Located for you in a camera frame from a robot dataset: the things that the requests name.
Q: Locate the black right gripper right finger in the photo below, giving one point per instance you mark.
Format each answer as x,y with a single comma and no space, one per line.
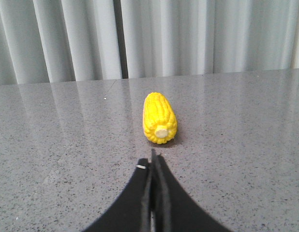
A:
174,210

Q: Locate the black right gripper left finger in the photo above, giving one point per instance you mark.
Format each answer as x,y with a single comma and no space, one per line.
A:
131,210

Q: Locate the yellow corn cob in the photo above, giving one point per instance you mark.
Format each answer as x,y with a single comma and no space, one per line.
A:
159,120

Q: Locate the grey pleated curtain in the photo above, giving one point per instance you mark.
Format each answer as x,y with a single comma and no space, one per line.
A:
77,40

